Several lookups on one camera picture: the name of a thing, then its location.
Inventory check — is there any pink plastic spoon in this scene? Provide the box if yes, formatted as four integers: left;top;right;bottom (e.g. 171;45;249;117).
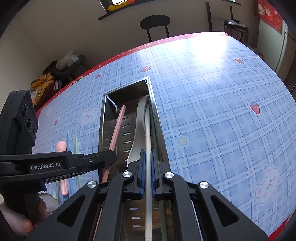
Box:
55;140;69;195

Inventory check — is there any beige chopstick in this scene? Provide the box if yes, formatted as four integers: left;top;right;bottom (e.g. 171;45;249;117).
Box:
145;105;152;241

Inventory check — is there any pink chopstick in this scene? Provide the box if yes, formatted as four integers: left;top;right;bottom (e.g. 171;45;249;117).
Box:
93;104;126;240

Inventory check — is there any white ceramic spoon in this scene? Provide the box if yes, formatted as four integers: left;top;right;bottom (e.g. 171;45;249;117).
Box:
126;95;149;169

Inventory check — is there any person's left hand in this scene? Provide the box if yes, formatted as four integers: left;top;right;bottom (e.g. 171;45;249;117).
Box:
1;193;60;237

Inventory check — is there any green plastic spoon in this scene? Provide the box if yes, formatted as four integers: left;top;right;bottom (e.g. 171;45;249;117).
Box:
74;138;83;189

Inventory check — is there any yellow bags pile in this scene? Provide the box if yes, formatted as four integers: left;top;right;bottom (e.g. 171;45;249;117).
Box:
30;73;55;106

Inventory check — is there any blue plaid table mat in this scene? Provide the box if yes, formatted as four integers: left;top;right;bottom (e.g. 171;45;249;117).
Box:
33;32;295;235

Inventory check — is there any stainless steel utensil holder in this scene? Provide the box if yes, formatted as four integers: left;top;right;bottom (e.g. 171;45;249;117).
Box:
100;77;175;240

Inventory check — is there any white plastic bag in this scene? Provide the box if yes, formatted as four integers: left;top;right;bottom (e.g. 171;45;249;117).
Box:
56;51;79;70

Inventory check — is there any white refrigerator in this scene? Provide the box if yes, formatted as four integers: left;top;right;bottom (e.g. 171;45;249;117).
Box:
257;20;295;81

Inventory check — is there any yellow item on windowsill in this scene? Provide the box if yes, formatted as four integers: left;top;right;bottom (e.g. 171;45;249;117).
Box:
107;0;136;11

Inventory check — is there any dark framed window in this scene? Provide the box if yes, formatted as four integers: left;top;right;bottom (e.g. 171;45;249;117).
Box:
98;1;242;20

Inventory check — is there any black round stool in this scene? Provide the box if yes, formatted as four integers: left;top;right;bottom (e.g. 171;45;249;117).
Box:
139;15;171;43

